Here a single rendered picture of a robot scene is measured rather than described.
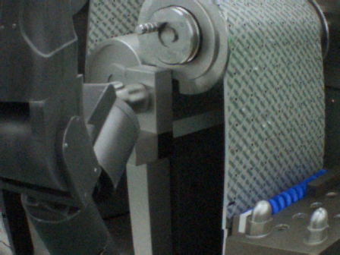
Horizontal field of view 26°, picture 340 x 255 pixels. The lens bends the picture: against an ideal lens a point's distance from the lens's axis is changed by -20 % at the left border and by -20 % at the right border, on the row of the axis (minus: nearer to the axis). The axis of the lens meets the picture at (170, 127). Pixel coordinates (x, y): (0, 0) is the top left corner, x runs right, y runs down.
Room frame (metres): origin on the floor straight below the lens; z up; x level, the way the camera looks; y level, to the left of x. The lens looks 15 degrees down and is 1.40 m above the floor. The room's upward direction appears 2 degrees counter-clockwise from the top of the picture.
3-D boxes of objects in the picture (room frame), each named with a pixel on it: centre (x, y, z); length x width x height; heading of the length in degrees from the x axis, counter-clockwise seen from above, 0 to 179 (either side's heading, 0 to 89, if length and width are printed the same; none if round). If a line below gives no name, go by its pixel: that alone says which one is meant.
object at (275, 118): (1.03, -0.14, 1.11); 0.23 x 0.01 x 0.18; 135
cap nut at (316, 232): (0.83, -0.18, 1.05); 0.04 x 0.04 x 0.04
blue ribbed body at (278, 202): (1.02, -0.16, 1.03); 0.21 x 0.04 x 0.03; 135
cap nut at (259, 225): (0.89, -0.10, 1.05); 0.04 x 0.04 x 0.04
